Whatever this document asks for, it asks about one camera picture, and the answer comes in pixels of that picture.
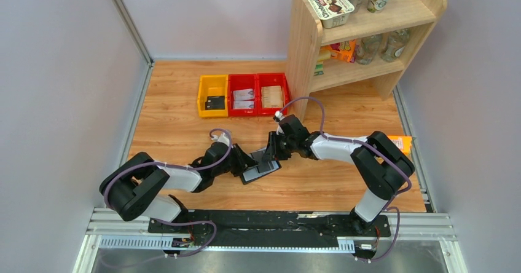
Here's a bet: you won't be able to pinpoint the red plastic bin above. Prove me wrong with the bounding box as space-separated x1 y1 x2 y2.
256 73 290 116
227 74 259 117

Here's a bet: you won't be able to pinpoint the black VIP credit card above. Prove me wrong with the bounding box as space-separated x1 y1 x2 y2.
206 95 225 103

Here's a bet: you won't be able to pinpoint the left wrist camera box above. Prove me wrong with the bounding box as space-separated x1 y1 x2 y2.
211 133 230 146

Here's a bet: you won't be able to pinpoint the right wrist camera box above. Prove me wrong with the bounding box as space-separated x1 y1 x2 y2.
273 111 284 135

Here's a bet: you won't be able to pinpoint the black leather card holder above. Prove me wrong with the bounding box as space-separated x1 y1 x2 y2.
240 148 281 184

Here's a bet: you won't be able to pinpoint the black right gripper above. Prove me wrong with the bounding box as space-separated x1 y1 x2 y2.
262 132 297 162

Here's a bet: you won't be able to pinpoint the middle red plastic bin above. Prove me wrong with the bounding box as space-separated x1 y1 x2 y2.
227 74 259 117

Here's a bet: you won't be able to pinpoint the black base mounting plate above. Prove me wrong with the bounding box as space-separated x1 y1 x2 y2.
147 210 391 248

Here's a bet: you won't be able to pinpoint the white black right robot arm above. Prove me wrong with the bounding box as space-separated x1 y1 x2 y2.
262 114 415 235

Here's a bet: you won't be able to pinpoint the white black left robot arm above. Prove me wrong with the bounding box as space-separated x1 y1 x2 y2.
99 142 258 233

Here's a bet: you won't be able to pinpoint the clear glass bottle left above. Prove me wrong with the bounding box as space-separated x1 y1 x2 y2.
355 34 383 65

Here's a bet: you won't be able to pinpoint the stacked colourful sponges pack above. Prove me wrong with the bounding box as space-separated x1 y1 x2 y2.
313 47 331 76

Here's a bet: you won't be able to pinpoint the aluminium frame rail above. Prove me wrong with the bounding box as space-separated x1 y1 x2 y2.
73 0 155 273

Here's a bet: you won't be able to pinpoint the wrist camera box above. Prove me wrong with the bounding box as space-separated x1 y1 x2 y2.
273 111 284 135
211 133 230 146

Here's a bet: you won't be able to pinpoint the wooden shelf unit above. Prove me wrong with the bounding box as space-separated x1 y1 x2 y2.
285 0 448 100

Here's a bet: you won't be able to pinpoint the right red plastic bin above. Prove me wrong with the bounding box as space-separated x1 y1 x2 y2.
256 73 290 116

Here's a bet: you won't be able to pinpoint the red orange cookie box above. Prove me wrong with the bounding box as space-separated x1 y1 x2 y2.
326 39 357 63

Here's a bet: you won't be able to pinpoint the yellow green juice carton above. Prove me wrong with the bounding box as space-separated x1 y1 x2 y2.
388 135 413 156

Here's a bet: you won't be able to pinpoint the beige cards stack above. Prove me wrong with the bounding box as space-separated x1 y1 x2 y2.
260 85 284 109

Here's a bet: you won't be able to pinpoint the clear glass bottle right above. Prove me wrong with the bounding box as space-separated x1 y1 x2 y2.
380 28 411 63

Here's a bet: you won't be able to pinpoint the clear glass bottle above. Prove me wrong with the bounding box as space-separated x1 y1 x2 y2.
355 34 383 65
380 28 411 63

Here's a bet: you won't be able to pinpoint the yellow plastic bin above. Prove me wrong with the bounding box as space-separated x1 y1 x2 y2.
197 74 229 118

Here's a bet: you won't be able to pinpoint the black card in bin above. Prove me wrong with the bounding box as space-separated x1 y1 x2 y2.
205 102 225 111

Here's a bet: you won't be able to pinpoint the white cards in bin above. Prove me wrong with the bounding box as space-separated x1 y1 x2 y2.
232 89 255 109

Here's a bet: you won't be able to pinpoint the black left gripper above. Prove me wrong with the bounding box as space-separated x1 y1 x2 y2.
213 143 261 177

